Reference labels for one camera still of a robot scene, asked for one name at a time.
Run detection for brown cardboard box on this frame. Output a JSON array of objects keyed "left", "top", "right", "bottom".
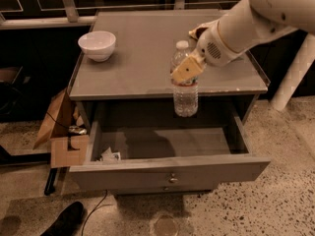
[{"left": 33, "top": 88, "right": 89, "bottom": 168}]

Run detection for black shoe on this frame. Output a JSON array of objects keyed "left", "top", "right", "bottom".
[{"left": 40, "top": 202, "right": 84, "bottom": 236}]

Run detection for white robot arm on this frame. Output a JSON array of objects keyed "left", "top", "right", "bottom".
[{"left": 171, "top": 0, "right": 315, "bottom": 84}]

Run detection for white metal window railing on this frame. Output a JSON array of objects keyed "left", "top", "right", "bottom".
[{"left": 0, "top": 0, "right": 250, "bottom": 31}]

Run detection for clear plastic water bottle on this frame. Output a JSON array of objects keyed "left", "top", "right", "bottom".
[{"left": 170, "top": 40, "right": 198, "bottom": 117}]

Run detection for brown yellow snack bag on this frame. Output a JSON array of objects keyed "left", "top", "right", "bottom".
[{"left": 189, "top": 22, "right": 214, "bottom": 40}]

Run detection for brass drawer knob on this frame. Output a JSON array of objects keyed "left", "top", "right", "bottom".
[{"left": 168, "top": 173, "right": 178, "bottom": 184}]

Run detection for black bar on floor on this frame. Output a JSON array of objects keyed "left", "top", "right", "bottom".
[{"left": 44, "top": 168, "right": 58, "bottom": 196}]

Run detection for white ceramic bowl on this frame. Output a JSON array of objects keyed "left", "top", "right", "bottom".
[{"left": 78, "top": 30, "right": 116, "bottom": 62}]

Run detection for open grey top drawer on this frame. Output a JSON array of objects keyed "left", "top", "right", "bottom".
[{"left": 70, "top": 105, "right": 270, "bottom": 195}]

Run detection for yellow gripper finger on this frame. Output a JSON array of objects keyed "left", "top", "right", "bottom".
[{"left": 170, "top": 54, "right": 205, "bottom": 83}]

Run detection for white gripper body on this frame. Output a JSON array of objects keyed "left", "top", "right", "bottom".
[{"left": 197, "top": 21, "right": 240, "bottom": 67}]

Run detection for black cable on floor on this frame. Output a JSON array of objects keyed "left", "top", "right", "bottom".
[{"left": 80, "top": 190, "right": 109, "bottom": 236}]

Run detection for crumpled white paper scrap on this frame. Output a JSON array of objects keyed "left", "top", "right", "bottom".
[{"left": 97, "top": 147, "right": 121, "bottom": 161}]

